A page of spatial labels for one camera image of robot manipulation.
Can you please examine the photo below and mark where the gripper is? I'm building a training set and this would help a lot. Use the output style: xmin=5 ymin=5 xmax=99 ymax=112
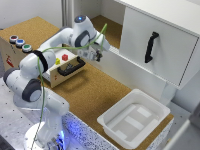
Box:
xmin=80 ymin=46 xmax=102 ymax=62

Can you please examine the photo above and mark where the wooden drawer box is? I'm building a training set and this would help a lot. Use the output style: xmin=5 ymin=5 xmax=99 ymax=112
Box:
xmin=0 ymin=16 xmax=73 ymax=73

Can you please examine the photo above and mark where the white plastic box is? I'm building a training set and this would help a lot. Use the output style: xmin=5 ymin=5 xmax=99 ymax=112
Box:
xmin=96 ymin=88 xmax=172 ymax=150

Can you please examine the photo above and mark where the wooden drawer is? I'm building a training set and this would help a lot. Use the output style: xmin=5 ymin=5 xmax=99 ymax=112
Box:
xmin=41 ymin=49 xmax=88 ymax=89

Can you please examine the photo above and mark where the yellow block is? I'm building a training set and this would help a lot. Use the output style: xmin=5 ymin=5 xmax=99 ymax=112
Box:
xmin=54 ymin=58 xmax=62 ymax=66

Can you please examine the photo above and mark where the white cabinet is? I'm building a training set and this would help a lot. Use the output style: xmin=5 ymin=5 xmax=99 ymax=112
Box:
xmin=61 ymin=0 xmax=200 ymax=108

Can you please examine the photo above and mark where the green button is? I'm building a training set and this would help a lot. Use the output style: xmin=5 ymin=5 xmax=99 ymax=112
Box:
xmin=21 ymin=43 xmax=33 ymax=54

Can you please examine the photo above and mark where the blue button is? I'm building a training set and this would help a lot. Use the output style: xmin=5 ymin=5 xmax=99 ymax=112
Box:
xmin=15 ymin=38 xmax=26 ymax=48

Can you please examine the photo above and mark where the red button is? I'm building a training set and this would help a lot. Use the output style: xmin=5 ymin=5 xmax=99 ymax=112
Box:
xmin=8 ymin=34 xmax=19 ymax=44

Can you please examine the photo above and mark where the white sliding door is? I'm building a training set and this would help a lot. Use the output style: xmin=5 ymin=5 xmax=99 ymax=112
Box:
xmin=118 ymin=6 xmax=200 ymax=89

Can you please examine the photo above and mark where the black drawer handle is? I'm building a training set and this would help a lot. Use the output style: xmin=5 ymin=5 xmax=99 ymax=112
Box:
xmin=56 ymin=56 xmax=86 ymax=77

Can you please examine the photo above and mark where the green cable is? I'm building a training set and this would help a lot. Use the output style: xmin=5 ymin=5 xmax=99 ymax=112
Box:
xmin=35 ymin=22 xmax=109 ymax=141

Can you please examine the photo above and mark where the black door handle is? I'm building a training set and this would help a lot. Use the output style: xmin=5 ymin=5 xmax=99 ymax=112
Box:
xmin=144 ymin=31 xmax=160 ymax=64

